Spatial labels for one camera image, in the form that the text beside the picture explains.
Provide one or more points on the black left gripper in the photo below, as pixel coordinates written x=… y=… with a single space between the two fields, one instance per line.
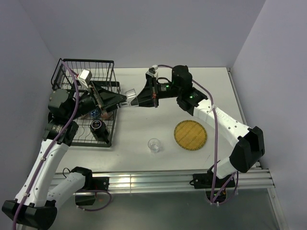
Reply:
x=107 y=97

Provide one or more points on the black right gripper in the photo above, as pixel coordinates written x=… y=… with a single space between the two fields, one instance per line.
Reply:
x=146 y=98

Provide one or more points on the pink floral patterned bowl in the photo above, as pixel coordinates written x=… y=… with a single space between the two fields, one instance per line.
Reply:
x=106 y=116

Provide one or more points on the clear faceted glass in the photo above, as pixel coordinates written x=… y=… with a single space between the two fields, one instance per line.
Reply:
x=131 y=99

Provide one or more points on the orange patterned bowl zigzag outside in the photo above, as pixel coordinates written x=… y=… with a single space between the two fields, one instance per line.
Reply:
x=94 y=114

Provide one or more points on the black mug white inside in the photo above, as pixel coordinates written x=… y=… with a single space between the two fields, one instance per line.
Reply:
x=100 y=131

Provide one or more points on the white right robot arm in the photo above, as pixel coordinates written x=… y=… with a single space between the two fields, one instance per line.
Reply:
x=247 y=143

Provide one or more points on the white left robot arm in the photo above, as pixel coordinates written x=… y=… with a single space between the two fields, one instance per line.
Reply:
x=36 y=205

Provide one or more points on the round woven bamboo tray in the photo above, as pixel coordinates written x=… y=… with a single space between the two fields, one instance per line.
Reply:
x=190 y=135

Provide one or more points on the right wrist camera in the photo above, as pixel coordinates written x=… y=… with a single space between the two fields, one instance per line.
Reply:
x=153 y=71

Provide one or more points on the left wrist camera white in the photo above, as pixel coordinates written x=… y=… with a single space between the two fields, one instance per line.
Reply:
x=84 y=78

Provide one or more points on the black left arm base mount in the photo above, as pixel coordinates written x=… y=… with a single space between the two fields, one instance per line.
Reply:
x=96 y=199

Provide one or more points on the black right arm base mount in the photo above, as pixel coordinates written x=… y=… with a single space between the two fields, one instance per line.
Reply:
x=205 y=181

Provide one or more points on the aluminium table edge rail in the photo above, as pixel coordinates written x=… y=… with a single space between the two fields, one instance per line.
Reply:
x=175 y=181

